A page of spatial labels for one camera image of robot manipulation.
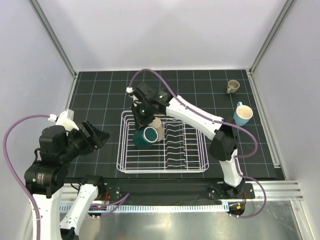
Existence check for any dark green mug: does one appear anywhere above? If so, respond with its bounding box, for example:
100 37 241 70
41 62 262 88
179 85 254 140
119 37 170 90
133 126 159 148

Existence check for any beige paper cup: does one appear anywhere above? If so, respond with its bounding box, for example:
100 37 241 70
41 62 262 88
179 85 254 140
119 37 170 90
148 117 165 142

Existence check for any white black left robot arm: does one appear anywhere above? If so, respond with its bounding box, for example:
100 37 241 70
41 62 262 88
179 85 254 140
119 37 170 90
24 121 110 240

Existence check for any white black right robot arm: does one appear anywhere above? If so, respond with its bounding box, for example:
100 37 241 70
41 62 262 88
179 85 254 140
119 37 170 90
126 82 245 198

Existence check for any black grid mat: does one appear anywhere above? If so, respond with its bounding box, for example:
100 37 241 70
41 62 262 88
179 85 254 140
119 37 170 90
68 70 284 181

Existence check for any small beige mug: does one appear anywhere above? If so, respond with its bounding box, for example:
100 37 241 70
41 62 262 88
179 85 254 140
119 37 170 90
226 79 240 94

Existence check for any blue mug cream inside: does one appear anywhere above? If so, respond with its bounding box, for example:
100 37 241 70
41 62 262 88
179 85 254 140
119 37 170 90
233 101 253 127

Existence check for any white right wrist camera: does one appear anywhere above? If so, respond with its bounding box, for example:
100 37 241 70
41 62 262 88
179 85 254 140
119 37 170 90
126 86 140 105

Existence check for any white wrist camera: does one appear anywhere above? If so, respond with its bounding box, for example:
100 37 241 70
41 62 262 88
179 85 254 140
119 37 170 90
126 86 140 105
48 109 79 132

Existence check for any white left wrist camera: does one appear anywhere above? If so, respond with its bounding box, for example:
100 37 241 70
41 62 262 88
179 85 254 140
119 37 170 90
48 109 79 132

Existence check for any white wire dish rack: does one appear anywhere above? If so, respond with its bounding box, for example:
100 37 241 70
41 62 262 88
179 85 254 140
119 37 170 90
116 110 210 174

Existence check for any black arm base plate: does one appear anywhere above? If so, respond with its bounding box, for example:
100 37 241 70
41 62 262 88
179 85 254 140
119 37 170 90
98 178 256 205

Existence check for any perforated metal cable duct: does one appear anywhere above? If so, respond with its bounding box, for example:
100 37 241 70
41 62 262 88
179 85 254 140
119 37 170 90
59 202 229 214

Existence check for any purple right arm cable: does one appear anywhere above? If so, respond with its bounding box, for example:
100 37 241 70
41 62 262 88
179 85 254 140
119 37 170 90
127 68 268 220

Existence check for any aluminium frame post left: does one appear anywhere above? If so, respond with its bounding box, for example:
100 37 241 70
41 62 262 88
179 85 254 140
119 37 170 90
28 0 77 78

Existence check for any aluminium frame post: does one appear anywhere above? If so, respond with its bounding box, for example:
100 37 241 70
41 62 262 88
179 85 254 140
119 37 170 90
248 0 297 76
28 0 77 78

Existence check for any aluminium frame post right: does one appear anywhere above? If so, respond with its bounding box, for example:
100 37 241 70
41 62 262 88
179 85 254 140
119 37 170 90
248 0 297 76

